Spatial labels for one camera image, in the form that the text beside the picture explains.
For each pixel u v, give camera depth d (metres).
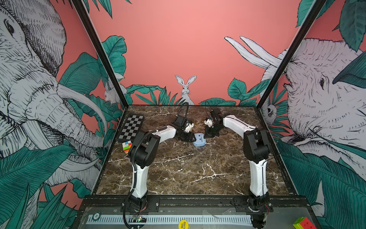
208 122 0.95
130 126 1.04
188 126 0.91
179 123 0.81
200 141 0.95
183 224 0.68
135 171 0.55
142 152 0.53
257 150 0.56
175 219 0.70
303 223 0.66
